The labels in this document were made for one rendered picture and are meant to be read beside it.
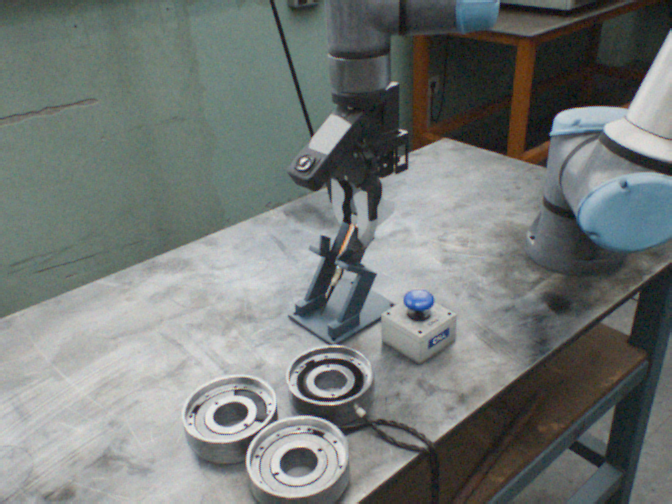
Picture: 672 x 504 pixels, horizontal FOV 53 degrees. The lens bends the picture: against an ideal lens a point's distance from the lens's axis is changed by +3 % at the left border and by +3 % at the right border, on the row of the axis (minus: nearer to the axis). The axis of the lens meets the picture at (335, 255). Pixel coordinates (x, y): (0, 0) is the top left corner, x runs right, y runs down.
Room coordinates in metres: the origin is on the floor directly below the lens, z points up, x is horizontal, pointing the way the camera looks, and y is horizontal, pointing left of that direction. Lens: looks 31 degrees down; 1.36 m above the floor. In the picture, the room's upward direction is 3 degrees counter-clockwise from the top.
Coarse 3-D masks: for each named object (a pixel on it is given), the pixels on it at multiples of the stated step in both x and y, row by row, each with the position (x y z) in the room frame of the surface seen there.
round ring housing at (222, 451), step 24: (216, 384) 0.60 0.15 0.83; (240, 384) 0.60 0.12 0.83; (264, 384) 0.59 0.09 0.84; (192, 408) 0.57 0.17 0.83; (216, 408) 0.56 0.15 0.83; (240, 408) 0.57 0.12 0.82; (192, 432) 0.52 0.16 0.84; (216, 432) 0.53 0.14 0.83; (240, 432) 0.53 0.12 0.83; (216, 456) 0.50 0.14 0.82; (240, 456) 0.50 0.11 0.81
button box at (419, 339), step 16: (400, 304) 0.72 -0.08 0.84; (384, 320) 0.70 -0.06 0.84; (400, 320) 0.69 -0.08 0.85; (416, 320) 0.68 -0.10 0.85; (432, 320) 0.68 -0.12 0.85; (448, 320) 0.68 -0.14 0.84; (384, 336) 0.70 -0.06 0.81; (400, 336) 0.68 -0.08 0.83; (416, 336) 0.65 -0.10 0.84; (432, 336) 0.66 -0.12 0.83; (448, 336) 0.68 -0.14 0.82; (400, 352) 0.68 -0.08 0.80; (416, 352) 0.65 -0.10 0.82; (432, 352) 0.66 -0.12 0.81
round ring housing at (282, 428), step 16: (304, 416) 0.53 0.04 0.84; (272, 432) 0.52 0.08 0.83; (288, 432) 0.52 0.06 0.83; (304, 432) 0.52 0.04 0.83; (320, 432) 0.52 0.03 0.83; (336, 432) 0.51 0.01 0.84; (256, 448) 0.50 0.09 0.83; (288, 448) 0.50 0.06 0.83; (304, 448) 0.50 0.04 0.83; (320, 448) 0.49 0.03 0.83; (336, 448) 0.49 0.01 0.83; (256, 464) 0.48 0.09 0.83; (272, 464) 0.48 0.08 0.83; (288, 464) 0.49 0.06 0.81; (304, 464) 0.50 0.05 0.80; (320, 464) 0.47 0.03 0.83; (256, 480) 0.45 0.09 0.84; (288, 480) 0.46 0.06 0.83; (304, 480) 0.45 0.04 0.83; (336, 480) 0.44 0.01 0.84; (256, 496) 0.45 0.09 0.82; (272, 496) 0.43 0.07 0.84; (288, 496) 0.43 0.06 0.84; (304, 496) 0.43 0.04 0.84; (320, 496) 0.43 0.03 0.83; (336, 496) 0.44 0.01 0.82
